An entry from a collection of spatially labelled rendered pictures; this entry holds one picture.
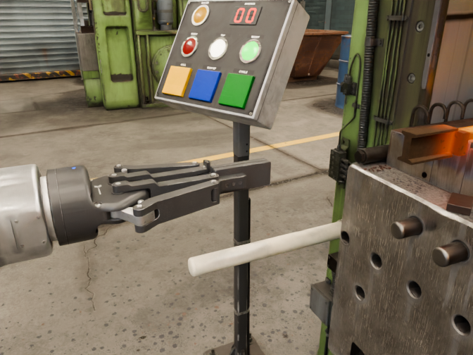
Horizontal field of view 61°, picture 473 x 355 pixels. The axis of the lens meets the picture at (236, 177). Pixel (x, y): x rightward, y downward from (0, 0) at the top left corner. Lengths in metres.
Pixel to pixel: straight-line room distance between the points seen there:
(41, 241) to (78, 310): 1.52
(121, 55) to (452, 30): 4.79
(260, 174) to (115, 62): 5.00
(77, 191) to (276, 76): 0.62
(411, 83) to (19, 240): 0.77
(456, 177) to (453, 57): 0.32
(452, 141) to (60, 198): 0.53
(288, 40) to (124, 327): 1.29
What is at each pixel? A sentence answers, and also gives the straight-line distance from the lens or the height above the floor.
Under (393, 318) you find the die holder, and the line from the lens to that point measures 0.78.
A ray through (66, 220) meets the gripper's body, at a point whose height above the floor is 1.00.
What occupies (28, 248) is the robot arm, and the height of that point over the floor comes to 0.98.
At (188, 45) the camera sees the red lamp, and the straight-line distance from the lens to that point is 1.08.
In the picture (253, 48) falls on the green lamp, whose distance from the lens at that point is 0.94.
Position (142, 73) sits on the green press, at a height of 0.45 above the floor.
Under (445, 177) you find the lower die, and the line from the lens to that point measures 0.70.
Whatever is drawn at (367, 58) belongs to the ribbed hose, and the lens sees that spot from 0.98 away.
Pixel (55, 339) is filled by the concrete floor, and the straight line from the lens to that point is 1.81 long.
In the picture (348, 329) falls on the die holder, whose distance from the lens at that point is 0.91.
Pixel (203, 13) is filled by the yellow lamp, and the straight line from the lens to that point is 1.10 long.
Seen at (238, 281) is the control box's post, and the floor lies 0.38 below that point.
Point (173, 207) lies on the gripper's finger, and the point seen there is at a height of 1.00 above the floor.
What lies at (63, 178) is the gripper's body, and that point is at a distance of 0.40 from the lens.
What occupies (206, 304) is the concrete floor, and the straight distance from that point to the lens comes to 1.82.
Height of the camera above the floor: 1.17
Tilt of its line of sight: 23 degrees down
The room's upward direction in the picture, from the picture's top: straight up
